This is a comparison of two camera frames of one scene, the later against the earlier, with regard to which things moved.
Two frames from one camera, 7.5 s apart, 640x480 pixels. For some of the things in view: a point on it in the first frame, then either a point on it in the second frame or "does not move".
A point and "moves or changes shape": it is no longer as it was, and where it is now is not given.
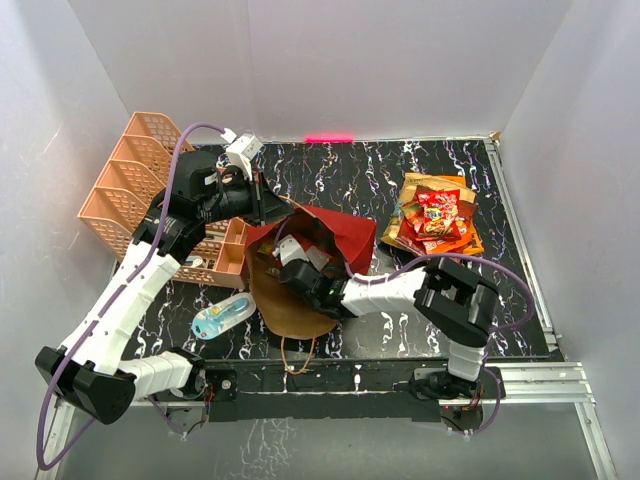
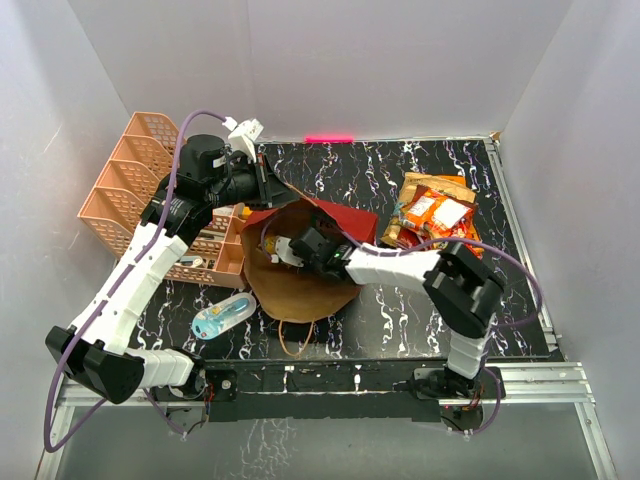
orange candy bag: (441, 246) moves or changes shape
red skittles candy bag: (440, 212) to (408, 238)
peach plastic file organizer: (138, 169) does not move
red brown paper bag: (280, 310) moves or changes shape
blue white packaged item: (211, 320) does not move
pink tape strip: (329, 139) does not move
